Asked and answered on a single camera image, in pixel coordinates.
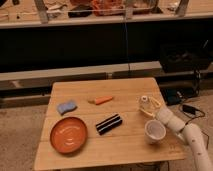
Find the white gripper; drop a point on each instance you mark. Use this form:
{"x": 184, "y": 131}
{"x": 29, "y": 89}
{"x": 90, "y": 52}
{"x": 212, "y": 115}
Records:
{"x": 164, "y": 115}

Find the clear plastic bottle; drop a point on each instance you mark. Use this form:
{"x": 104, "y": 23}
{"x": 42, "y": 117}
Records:
{"x": 145, "y": 103}

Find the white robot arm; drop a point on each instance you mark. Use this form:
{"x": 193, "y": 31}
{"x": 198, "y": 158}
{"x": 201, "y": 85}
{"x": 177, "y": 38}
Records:
{"x": 191, "y": 135}

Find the white paper cup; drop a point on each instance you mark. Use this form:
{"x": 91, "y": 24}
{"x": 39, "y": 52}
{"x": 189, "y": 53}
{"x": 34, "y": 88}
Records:
{"x": 154, "y": 131}

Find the black white striped block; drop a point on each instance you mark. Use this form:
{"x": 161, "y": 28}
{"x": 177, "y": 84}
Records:
{"x": 109, "y": 124}

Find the orange toy carrot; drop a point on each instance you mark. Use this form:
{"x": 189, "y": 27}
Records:
{"x": 100, "y": 100}

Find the wooden table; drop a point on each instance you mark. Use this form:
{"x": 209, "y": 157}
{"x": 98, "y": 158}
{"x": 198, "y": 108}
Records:
{"x": 124, "y": 144}

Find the black box on shelf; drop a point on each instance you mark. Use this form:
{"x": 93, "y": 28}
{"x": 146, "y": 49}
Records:
{"x": 183, "y": 57}

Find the blue sponge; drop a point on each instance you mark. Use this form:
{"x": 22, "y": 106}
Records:
{"x": 66, "y": 107}

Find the orange plate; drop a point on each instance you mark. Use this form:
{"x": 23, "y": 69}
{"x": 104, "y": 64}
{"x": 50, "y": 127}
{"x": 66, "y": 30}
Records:
{"x": 68, "y": 135}

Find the black power adapter with cable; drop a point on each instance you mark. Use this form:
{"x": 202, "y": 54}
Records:
{"x": 190, "y": 111}

